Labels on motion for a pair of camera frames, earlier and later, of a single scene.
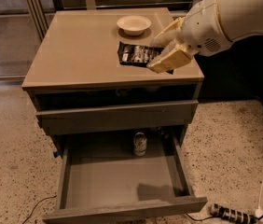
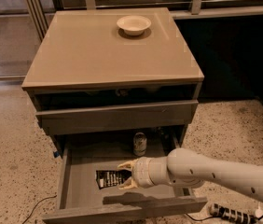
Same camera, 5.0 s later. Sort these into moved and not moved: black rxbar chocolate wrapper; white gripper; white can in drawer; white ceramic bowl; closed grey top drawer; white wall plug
Moved: black rxbar chocolate wrapper; white gripper
Not moved: white can in drawer; closed grey top drawer; white wall plug; white ceramic bowl
